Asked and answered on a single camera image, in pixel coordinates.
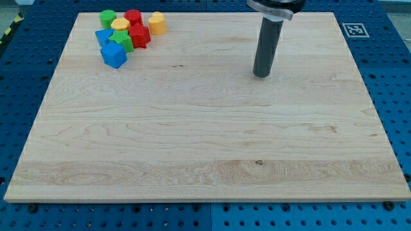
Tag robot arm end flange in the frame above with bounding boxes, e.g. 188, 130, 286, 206
246, 0, 306, 21

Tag wooden board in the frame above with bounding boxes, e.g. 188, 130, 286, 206
4, 12, 410, 203

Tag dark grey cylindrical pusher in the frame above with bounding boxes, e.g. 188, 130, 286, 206
253, 17, 283, 78

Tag red star block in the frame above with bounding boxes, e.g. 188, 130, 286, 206
128, 24, 151, 49

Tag yellow heart block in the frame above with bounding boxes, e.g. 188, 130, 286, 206
148, 12, 167, 35

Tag blue cube block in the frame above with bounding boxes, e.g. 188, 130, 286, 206
100, 42, 128, 69

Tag green star block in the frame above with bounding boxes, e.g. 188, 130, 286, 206
109, 30, 134, 53

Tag red cylinder block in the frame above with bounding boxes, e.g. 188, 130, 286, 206
124, 9, 143, 26

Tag yellow hexagon block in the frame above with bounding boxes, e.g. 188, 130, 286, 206
110, 17, 130, 31

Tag blue triangle block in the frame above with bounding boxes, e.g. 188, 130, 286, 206
94, 29, 114, 47

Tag green cylinder block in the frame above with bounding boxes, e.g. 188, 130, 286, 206
99, 9, 117, 29

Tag white fiducial marker tag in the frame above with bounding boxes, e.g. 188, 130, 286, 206
342, 22, 369, 38

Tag black board stop bolt left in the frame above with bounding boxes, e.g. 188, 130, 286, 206
27, 203, 38, 214

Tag black board stop bolt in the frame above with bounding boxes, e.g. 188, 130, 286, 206
27, 203, 38, 214
383, 201, 395, 211

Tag black board stop bolt right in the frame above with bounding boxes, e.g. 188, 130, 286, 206
383, 201, 395, 211

